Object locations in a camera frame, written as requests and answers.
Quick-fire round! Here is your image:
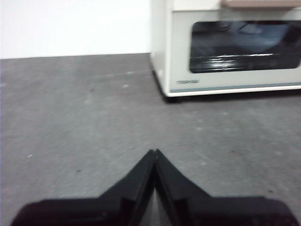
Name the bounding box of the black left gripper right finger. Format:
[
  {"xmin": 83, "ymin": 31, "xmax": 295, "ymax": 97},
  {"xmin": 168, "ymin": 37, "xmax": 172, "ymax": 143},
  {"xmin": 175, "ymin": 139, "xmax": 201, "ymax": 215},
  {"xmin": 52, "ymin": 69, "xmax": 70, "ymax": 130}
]
[{"xmin": 154, "ymin": 148, "xmax": 300, "ymax": 226}]

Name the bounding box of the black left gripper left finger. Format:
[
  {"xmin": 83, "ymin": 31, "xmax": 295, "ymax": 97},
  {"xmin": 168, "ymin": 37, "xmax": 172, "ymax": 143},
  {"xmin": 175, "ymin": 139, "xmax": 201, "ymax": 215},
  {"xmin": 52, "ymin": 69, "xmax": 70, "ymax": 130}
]
[{"xmin": 10, "ymin": 149, "xmax": 156, "ymax": 226}]

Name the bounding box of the cream Toshiba toaster oven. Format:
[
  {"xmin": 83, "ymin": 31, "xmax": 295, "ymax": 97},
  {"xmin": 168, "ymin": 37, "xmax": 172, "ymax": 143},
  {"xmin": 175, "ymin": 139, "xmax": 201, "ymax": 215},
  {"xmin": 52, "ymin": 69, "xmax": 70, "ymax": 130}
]
[{"xmin": 150, "ymin": 0, "xmax": 301, "ymax": 103}]

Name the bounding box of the wire oven rack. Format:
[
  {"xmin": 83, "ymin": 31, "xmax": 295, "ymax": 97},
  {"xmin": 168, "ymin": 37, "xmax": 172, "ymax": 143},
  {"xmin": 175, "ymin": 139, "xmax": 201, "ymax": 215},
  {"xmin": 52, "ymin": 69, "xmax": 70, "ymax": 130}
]
[{"xmin": 204, "ymin": 53, "xmax": 278, "ymax": 65}]

